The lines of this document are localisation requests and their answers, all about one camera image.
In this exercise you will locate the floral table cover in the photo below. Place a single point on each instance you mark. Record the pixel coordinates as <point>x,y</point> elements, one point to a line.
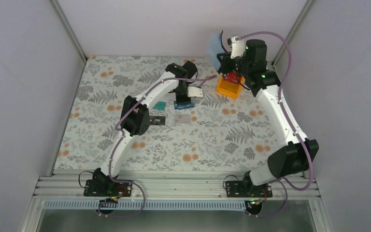
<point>225,134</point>

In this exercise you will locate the perforated cable duct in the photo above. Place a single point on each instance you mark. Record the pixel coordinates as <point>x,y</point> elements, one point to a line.
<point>206,205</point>

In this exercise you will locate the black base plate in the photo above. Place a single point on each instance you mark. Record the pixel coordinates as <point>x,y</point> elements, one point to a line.
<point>240,189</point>
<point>113,189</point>

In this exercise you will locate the orange plastic bin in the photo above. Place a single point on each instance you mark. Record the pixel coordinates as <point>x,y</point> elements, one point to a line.
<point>229,89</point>

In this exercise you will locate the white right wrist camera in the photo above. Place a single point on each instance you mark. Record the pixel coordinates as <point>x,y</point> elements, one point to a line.
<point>237,45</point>

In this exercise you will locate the teal magnetic stripe card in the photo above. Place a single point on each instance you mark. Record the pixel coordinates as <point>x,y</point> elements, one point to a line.
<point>160,106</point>

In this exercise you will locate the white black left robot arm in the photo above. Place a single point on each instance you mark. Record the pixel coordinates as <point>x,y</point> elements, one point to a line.
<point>135,120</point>

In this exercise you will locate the right aluminium frame post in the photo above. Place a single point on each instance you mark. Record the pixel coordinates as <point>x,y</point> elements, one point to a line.
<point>301,16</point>

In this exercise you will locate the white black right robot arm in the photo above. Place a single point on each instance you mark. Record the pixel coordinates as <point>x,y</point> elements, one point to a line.
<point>248,60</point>

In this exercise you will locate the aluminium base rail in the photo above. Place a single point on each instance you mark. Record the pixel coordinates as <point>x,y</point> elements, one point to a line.
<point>157,185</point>

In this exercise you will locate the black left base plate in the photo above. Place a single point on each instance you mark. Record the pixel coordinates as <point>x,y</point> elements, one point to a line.
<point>113,189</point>

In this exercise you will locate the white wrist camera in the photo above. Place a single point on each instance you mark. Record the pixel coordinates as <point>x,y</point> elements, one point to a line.
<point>195,92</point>
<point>237,45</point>

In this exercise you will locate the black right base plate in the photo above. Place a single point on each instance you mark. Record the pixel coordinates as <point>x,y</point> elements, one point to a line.
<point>240,189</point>

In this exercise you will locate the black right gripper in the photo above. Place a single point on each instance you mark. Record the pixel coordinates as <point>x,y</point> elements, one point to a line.
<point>224,60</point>

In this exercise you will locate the aluminium frame corner post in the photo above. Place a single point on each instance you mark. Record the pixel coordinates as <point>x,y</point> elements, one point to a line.
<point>69,30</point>

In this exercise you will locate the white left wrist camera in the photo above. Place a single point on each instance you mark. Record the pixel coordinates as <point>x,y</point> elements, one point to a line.
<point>195,92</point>

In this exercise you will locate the pale pink floral card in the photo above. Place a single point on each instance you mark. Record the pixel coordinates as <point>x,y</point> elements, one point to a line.
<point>182,119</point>

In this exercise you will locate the blue credit card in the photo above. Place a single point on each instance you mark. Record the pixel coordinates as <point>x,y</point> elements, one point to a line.
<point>183,106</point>

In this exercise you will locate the red VIP card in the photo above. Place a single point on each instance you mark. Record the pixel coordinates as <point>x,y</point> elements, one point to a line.
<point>233,77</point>

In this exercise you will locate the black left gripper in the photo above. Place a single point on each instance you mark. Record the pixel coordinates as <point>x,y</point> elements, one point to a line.
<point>180,100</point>

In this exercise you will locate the dark VIP credit card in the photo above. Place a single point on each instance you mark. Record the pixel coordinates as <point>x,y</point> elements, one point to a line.
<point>157,120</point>

